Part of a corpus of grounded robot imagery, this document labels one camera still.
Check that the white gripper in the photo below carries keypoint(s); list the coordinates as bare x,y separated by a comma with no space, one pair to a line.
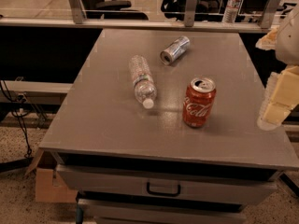
289,41

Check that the red coca-cola can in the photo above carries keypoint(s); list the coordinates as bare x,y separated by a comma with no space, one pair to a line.
198,101

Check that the silver soda can lying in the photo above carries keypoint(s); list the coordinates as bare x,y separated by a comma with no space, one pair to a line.
175,50

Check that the upright water bottle in background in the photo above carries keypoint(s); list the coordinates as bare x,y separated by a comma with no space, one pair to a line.
231,11

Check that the grey drawer cabinet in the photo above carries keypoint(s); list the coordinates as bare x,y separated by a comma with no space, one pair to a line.
101,124

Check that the clear plastic water bottle lying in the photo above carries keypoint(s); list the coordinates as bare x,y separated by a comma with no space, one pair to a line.
143,84

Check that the black office chair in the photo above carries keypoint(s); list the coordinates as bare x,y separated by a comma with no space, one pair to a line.
113,9

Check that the upper grey drawer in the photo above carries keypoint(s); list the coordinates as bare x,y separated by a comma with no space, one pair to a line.
164,185

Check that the grey drawer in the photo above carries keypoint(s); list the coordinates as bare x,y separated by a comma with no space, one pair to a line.
164,185
106,212

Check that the lower grey drawer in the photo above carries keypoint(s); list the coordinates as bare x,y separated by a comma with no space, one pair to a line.
106,212

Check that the cardboard box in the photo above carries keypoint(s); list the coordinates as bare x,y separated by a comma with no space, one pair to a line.
50,187

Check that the black drawer handle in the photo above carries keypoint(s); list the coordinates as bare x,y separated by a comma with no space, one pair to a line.
165,191

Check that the metal railing frame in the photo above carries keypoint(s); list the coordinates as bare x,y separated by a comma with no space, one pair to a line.
71,13

